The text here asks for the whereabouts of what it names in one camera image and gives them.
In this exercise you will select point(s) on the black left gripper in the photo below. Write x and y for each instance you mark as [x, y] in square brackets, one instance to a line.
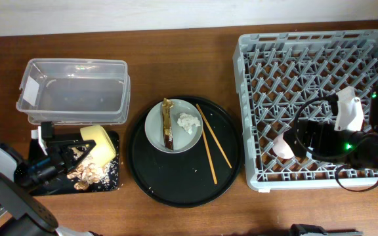
[66, 148]

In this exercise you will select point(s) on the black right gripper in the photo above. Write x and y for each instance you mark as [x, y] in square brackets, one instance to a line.
[322, 132]

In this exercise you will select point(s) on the food scraps pile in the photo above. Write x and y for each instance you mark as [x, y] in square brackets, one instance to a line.
[88, 173]

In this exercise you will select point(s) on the yellow bowl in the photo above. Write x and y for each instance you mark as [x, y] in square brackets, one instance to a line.
[104, 150]

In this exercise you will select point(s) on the light blue cup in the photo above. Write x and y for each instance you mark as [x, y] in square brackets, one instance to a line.
[281, 148]

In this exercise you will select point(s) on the gold snack wrapper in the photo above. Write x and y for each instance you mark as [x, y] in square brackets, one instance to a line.
[167, 126]

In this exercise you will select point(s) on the grey round plate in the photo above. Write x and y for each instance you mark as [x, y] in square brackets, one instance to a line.
[182, 141]

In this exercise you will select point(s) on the white tissue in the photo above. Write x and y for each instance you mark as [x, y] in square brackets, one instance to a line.
[188, 122]

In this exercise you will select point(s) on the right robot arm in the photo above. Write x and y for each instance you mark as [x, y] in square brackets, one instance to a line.
[365, 144]

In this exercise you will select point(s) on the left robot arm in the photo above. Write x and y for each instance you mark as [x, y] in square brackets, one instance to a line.
[22, 214]

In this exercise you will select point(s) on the grey dishwasher rack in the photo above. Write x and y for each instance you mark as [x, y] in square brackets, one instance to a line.
[275, 74]

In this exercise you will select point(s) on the black rectangular tray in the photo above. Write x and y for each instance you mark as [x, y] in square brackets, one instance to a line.
[62, 185]

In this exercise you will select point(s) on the clear plastic bin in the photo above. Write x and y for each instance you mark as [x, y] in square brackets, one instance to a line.
[75, 91]

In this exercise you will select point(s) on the round black tray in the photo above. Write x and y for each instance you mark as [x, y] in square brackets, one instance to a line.
[184, 180]

